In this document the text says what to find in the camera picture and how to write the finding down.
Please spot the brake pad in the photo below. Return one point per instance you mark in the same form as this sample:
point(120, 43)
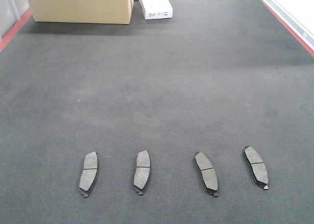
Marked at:
point(142, 172)
point(256, 166)
point(207, 173)
point(89, 174)

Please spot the white long carton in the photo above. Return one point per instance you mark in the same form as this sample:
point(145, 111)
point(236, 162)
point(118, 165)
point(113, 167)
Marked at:
point(156, 9)

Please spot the large cardboard box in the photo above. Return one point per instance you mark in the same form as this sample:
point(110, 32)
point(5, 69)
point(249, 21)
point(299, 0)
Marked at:
point(82, 11)

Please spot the conveyor aluminium side rail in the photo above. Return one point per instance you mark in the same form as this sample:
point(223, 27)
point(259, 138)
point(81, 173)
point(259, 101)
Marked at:
point(297, 16)

